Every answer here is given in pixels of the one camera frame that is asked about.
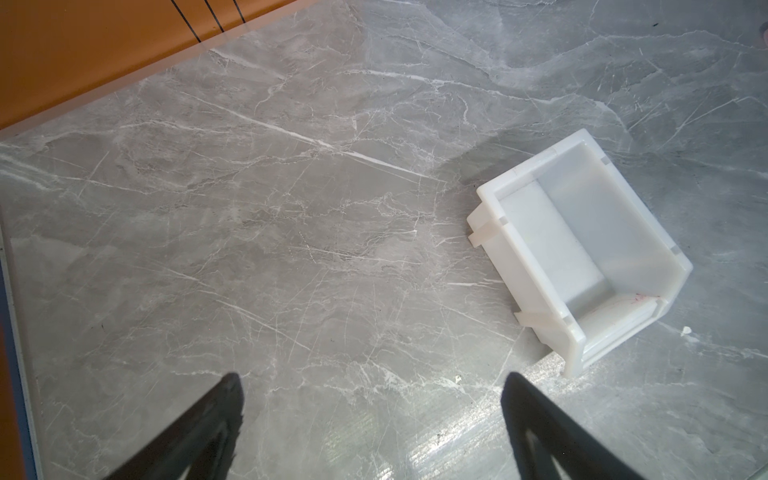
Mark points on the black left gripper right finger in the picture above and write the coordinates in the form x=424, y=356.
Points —
x=547, y=442

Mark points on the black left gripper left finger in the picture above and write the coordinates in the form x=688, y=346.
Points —
x=200, y=444

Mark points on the white plastic storage bin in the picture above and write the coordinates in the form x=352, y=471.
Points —
x=585, y=260

